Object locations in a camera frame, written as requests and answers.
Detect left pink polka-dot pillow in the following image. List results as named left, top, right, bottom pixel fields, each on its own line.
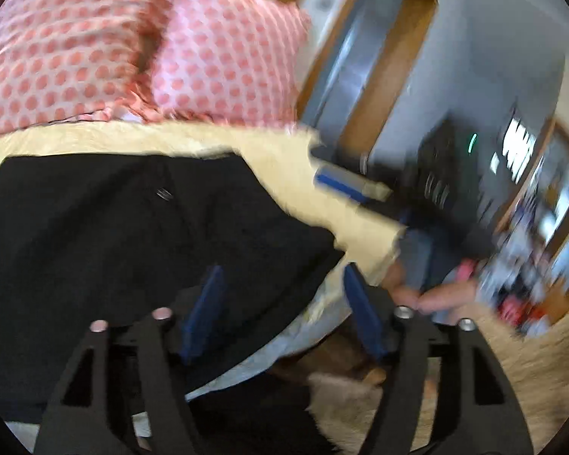
left=0, top=0, right=167, bottom=136

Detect cream yellow bedspread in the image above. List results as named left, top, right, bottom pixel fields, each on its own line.
left=0, top=122, right=398, bottom=404

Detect wooden door frame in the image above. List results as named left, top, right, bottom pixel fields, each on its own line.
left=279, top=0, right=439, bottom=158

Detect black pants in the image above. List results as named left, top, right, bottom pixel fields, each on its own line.
left=0, top=152, right=343, bottom=423

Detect right pink polka-dot pillow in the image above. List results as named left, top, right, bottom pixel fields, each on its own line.
left=149, top=0, right=311, bottom=126

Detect right fleece sleeve forearm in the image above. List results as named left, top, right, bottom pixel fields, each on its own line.
left=309, top=303, right=569, bottom=454

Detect pink polka-dot pillow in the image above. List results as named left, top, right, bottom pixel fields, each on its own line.
left=149, top=0, right=311, bottom=126
left=0, top=0, right=167, bottom=136

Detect person's right hand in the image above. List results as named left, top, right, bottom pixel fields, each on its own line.
left=381, top=261, right=478, bottom=314

